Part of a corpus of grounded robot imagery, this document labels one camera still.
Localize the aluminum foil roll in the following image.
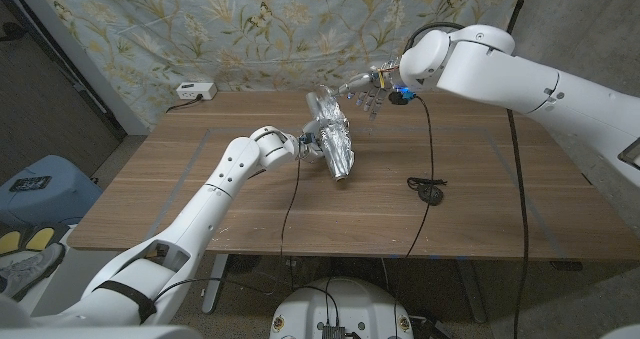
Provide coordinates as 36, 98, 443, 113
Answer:
305, 85, 356, 182

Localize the black shoe yellow insole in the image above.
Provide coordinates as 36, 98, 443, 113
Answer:
0, 227, 24, 256
23, 223, 69, 253

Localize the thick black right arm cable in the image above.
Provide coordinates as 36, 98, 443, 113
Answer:
402, 21, 531, 339

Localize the thin black left wrist cable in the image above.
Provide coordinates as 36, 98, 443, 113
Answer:
154, 158, 301, 300

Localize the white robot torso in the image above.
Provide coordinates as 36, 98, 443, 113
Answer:
268, 277, 415, 339

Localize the grey metal table leg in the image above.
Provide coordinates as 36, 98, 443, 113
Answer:
201, 253, 230, 314
454, 258, 489, 324

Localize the grey sneaker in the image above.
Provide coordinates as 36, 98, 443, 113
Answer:
0, 242, 66, 300

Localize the black timer with lanyard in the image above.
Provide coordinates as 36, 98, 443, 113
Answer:
406, 176, 449, 207

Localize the white power outlet box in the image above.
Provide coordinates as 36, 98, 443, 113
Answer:
175, 81, 219, 102

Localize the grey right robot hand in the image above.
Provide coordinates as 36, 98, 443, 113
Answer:
335, 66, 404, 121

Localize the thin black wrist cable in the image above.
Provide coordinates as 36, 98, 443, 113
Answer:
154, 158, 301, 300
403, 94, 435, 260

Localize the black backdrop stand pole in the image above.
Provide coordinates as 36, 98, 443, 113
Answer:
504, 0, 531, 35

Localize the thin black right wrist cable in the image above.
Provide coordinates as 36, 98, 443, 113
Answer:
403, 94, 435, 260

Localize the black outlet power cord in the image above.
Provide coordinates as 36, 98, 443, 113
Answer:
165, 93, 205, 114

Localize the floral printed backdrop cloth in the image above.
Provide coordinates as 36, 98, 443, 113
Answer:
29, 0, 529, 130

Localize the blue grey plastic bin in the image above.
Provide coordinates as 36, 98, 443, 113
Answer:
0, 154, 104, 226

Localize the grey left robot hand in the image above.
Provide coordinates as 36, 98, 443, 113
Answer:
298, 118, 331, 161

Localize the white wall trim post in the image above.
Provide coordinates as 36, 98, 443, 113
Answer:
7, 0, 151, 136

